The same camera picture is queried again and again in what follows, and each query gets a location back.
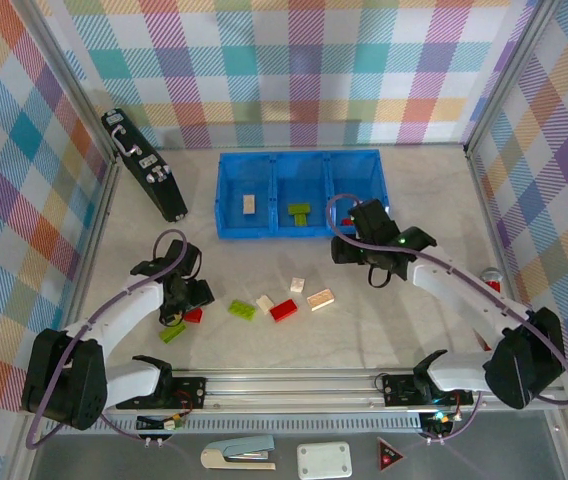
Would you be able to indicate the small red lego brick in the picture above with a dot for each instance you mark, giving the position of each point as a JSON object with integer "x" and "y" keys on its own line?
{"x": 194, "y": 315}

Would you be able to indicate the red two-by-four lego brick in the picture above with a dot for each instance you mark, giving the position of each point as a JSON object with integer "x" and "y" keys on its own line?
{"x": 346, "y": 221}
{"x": 283, "y": 310}

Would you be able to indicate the green lego brick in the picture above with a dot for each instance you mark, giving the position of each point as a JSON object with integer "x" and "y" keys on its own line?
{"x": 173, "y": 333}
{"x": 298, "y": 207}
{"x": 242, "y": 309}
{"x": 300, "y": 220}

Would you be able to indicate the small white lego brick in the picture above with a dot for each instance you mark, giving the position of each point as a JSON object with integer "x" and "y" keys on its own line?
{"x": 265, "y": 303}
{"x": 298, "y": 284}

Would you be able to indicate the white two-by-four lego brick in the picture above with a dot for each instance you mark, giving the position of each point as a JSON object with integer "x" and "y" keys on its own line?
{"x": 321, "y": 300}
{"x": 249, "y": 204}

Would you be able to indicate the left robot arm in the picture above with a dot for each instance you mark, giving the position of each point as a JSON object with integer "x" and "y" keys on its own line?
{"x": 129, "y": 300}

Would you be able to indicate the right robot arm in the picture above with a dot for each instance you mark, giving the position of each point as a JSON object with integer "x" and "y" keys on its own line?
{"x": 444, "y": 285}

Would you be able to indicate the blue three-compartment bin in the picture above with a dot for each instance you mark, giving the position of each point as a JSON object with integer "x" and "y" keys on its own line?
{"x": 301, "y": 172}

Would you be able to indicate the red glitter tube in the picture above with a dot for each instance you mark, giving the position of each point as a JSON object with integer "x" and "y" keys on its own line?
{"x": 491, "y": 279}

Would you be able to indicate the small circuit board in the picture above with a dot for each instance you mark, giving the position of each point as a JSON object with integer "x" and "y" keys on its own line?
{"x": 439, "y": 422}
{"x": 171, "y": 424}

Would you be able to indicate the black hard case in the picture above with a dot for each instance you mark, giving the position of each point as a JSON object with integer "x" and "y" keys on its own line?
{"x": 144, "y": 165}

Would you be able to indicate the grey and cream stapler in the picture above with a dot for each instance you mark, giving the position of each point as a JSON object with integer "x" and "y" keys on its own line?
{"x": 244, "y": 447}

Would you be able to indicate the grey metal shelf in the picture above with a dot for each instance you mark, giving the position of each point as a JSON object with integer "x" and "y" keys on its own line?
{"x": 114, "y": 460}

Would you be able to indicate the white rectangular plastic plate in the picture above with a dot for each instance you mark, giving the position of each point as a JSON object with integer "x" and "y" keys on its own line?
{"x": 324, "y": 460}

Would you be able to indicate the red triangular sign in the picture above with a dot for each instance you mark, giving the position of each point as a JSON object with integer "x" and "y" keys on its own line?
{"x": 388, "y": 456}

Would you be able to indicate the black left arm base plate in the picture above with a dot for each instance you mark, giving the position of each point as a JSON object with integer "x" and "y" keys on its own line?
{"x": 189, "y": 392}

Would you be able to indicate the aluminium frame side rail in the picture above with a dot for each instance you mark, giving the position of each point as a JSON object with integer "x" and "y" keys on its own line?
{"x": 106, "y": 200}
{"x": 484, "y": 210}

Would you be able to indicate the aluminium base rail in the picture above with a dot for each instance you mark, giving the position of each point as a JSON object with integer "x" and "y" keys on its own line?
{"x": 289, "y": 385}

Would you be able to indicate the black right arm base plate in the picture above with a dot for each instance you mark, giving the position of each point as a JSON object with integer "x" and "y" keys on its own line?
{"x": 399, "y": 390}

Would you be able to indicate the aluminium frame post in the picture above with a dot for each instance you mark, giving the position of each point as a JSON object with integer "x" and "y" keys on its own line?
{"x": 74, "y": 85}
{"x": 509, "y": 75}

